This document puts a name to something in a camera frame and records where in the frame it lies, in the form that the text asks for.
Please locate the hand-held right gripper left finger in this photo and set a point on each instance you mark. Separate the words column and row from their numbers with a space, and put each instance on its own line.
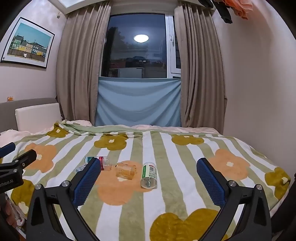
column 89, row 180

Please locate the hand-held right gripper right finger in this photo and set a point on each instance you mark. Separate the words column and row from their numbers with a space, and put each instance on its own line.
column 211, row 183

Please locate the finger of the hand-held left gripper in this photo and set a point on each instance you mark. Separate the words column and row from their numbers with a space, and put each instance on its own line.
column 23, row 161
column 7, row 148

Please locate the clear amber cup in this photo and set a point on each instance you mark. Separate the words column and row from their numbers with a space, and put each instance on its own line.
column 125, row 172

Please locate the person's left hand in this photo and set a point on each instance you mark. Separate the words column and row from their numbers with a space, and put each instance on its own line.
column 11, row 215

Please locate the small clear plastic bottle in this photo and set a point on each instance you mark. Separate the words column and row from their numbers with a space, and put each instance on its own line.
column 81, row 168

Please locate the red green label bottle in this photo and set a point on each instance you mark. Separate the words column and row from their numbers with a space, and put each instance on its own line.
column 103, row 160

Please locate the white cushion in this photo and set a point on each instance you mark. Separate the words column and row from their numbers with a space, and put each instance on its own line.
column 38, row 117

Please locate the small orange object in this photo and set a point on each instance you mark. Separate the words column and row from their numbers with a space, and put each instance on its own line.
column 10, row 99

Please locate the grey headboard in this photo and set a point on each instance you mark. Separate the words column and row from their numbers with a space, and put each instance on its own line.
column 27, row 102

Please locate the floral striped blanket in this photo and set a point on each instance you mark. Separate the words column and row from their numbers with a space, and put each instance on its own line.
column 161, row 150

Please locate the green label plastic bottle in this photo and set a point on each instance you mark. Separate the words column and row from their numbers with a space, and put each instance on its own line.
column 149, row 175

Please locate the light blue cloth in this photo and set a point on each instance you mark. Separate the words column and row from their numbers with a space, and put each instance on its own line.
column 138, row 102

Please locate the beige curtain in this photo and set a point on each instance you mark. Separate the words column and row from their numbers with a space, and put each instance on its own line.
column 78, row 69
column 200, row 69

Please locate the framed houses picture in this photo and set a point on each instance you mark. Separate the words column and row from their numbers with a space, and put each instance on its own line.
column 29, row 42

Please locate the window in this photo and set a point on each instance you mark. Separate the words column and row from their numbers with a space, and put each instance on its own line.
column 134, row 46

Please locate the black hanging object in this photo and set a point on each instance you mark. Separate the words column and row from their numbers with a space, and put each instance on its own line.
column 225, row 12

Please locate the orange fabric flower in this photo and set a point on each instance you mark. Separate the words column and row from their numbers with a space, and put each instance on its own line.
column 240, row 7

